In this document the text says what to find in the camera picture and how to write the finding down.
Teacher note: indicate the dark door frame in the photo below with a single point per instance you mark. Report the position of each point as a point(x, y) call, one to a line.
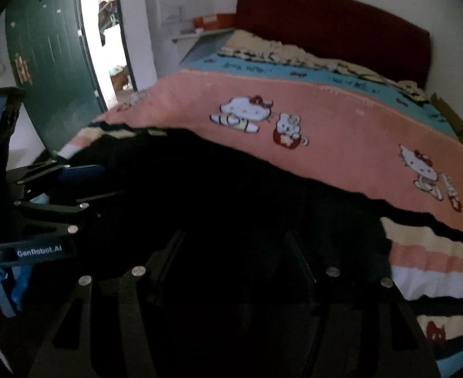
point(131, 47)

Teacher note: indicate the black hooded jacket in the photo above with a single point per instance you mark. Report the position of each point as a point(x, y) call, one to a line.
point(223, 224)

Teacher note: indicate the person's left hand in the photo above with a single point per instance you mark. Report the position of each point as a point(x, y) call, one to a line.
point(15, 287)

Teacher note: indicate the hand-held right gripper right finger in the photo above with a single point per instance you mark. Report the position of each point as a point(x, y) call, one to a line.
point(318, 283)

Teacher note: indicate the dark red bed headboard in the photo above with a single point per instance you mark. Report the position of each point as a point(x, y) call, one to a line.
point(334, 27)

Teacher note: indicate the green metal door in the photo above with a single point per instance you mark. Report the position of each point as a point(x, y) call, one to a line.
point(54, 47)

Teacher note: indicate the white wall shelf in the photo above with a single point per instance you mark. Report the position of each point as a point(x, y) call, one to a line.
point(200, 34)

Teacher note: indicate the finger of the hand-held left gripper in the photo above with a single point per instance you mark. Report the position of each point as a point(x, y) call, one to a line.
point(58, 206)
point(82, 173)

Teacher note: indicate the pink cartoon cat printed blanket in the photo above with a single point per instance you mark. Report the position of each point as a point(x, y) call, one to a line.
point(334, 126)

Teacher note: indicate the olive green bedding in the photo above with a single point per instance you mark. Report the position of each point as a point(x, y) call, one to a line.
point(456, 122)

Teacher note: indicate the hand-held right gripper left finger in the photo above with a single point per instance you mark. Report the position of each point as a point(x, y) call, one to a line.
point(152, 283)

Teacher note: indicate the orange box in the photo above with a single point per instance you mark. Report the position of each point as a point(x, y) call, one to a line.
point(215, 21)

